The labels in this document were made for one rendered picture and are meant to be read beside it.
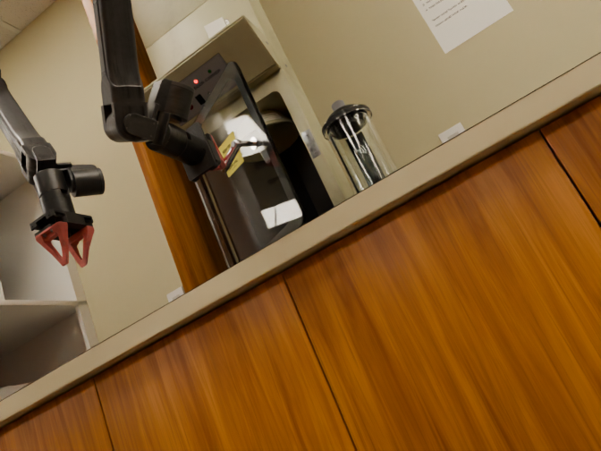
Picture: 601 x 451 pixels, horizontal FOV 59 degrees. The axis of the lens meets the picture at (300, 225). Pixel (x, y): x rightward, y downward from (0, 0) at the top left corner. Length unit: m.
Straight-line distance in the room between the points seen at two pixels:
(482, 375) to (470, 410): 0.05
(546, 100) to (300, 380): 0.55
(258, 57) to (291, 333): 0.68
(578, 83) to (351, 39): 1.07
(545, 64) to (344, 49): 0.59
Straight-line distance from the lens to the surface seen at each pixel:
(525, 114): 0.82
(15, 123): 1.35
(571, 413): 0.82
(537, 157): 0.83
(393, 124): 1.64
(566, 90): 0.83
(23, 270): 2.43
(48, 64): 2.60
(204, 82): 1.34
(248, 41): 1.30
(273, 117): 1.34
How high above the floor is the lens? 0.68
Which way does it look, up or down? 18 degrees up
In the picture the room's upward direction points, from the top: 24 degrees counter-clockwise
